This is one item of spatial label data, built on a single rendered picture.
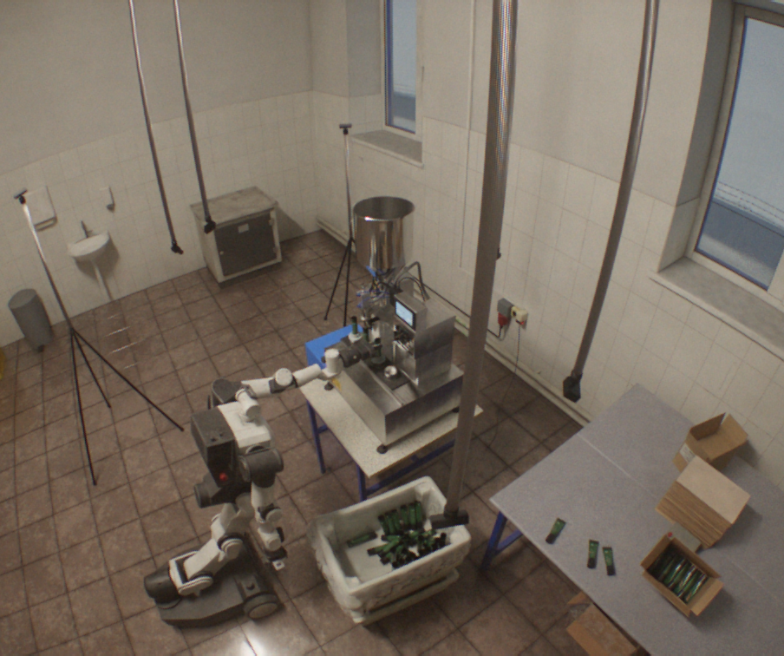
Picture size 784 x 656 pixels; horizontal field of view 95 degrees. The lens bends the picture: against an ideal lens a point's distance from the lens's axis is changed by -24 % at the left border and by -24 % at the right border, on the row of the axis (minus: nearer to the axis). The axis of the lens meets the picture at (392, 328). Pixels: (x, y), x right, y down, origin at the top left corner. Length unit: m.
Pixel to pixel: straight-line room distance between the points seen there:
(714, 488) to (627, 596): 0.63
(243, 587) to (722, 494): 2.42
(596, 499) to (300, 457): 1.98
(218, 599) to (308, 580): 0.54
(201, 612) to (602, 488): 2.17
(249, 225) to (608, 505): 4.14
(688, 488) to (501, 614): 1.23
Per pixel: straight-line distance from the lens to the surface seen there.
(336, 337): 3.29
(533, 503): 2.27
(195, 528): 3.22
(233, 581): 2.78
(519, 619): 2.83
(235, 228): 4.98
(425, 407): 2.33
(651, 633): 2.18
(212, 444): 1.83
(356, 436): 2.45
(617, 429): 2.71
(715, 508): 2.30
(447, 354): 2.31
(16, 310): 5.35
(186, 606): 2.81
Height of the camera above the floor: 2.63
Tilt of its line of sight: 37 degrees down
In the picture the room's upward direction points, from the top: 1 degrees counter-clockwise
